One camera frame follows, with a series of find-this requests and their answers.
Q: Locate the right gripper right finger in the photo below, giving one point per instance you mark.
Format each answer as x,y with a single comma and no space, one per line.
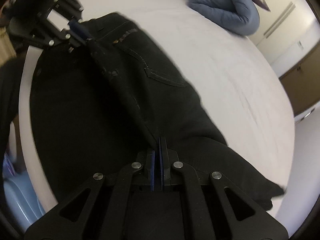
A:
213,207

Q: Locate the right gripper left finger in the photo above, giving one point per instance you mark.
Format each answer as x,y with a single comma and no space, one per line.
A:
98,210

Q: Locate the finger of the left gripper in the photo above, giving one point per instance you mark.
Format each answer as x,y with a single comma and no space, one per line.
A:
69,9
45,34

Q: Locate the black jeans pant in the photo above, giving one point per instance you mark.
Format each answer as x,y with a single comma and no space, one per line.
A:
100,106

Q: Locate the left hand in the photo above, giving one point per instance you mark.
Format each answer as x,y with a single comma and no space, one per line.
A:
6,14

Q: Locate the blue plastic bin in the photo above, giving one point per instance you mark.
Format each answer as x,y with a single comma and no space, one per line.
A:
23,203

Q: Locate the white bed mattress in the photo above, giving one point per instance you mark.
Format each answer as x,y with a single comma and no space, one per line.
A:
238,88

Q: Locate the brown door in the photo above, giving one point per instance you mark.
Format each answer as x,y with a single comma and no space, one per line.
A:
301,82

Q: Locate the blue folded duvet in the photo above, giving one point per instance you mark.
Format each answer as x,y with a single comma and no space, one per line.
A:
237,16

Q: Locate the cream wardrobe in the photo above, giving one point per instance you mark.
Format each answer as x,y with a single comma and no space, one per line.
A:
281,26

